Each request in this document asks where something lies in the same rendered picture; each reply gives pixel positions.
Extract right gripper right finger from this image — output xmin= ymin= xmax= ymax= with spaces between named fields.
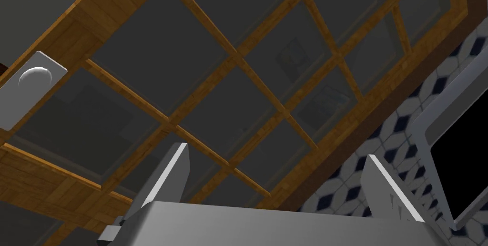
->
xmin=359 ymin=154 xmax=426 ymax=224

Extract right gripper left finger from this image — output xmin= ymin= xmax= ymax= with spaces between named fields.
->
xmin=127 ymin=142 xmax=190 ymax=220

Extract grey framed black appliance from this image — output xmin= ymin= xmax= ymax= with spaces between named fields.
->
xmin=409 ymin=53 xmax=488 ymax=232

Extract wooden glass-paned door leaf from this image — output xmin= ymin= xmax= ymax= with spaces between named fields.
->
xmin=0 ymin=0 xmax=469 ymax=246

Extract grey round door knob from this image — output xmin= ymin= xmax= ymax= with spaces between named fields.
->
xmin=0 ymin=51 xmax=69 ymax=132

